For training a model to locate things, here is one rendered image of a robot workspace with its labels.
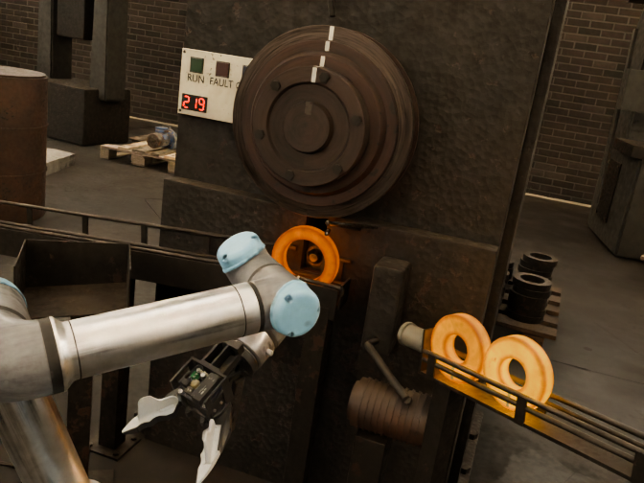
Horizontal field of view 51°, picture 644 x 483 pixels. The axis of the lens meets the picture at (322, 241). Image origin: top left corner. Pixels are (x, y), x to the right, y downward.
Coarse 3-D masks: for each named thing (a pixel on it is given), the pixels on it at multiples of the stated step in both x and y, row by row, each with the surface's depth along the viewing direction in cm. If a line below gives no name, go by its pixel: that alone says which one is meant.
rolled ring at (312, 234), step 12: (300, 228) 177; (312, 228) 177; (288, 240) 179; (312, 240) 177; (324, 240) 176; (276, 252) 181; (324, 252) 177; (336, 252) 178; (336, 264) 177; (324, 276) 178
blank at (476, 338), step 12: (444, 324) 152; (456, 324) 149; (468, 324) 147; (480, 324) 147; (432, 336) 155; (444, 336) 152; (468, 336) 147; (480, 336) 145; (432, 348) 156; (444, 348) 153; (468, 348) 147; (480, 348) 144; (456, 360) 152; (468, 360) 147; (480, 360) 144; (444, 372) 153; (480, 372) 145
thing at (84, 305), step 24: (24, 240) 174; (24, 264) 174; (48, 264) 179; (72, 264) 180; (96, 264) 182; (120, 264) 184; (24, 288) 177; (48, 288) 179; (72, 288) 179; (96, 288) 180; (120, 288) 181; (48, 312) 165; (72, 312) 165; (96, 312) 166; (72, 384) 177; (72, 408) 179; (72, 432) 181; (96, 480) 197
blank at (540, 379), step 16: (512, 336) 138; (496, 352) 141; (512, 352) 138; (528, 352) 134; (544, 352) 135; (496, 368) 141; (528, 368) 135; (544, 368) 132; (512, 384) 140; (528, 384) 135; (544, 384) 132; (496, 400) 142; (544, 400) 134
